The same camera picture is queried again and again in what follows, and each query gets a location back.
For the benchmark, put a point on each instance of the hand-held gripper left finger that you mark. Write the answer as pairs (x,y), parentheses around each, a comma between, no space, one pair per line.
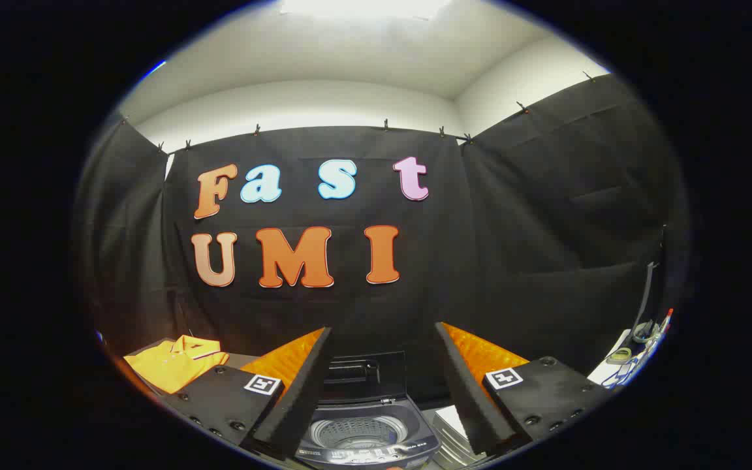
(297,398)

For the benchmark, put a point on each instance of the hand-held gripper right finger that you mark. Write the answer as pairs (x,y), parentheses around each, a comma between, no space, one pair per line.
(464,391)

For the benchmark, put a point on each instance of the grey washing machine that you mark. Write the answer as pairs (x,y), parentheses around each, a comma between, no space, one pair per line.
(415,421)

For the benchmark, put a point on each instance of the orange polo shirt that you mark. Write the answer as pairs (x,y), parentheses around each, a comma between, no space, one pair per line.
(167,365)

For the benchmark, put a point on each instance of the stack of white sheets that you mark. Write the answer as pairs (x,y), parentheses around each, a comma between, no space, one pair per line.
(451,424)

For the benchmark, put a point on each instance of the white side table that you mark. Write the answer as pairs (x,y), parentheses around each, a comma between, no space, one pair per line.
(601,375)

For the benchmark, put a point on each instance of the black backdrop cloth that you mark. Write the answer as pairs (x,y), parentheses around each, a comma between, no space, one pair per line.
(513,261)

